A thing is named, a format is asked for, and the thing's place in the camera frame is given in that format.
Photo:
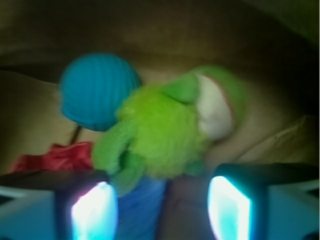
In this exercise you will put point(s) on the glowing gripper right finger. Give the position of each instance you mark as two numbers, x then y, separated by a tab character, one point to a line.
275	201

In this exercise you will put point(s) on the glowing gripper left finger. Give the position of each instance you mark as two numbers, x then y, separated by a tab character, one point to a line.
57	205

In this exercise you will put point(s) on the blue sponge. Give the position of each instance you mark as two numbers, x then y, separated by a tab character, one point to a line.
140	210

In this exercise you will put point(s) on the crumpled red plastic bag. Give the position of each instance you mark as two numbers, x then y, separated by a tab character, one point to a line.
74	157

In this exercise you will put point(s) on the green plush toy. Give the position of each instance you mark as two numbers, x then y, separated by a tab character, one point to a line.
164	130

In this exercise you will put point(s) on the blue dimpled ball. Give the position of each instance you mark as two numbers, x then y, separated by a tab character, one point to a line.
93	87

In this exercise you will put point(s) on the brown paper bag bin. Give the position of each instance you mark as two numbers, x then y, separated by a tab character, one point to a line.
273	45

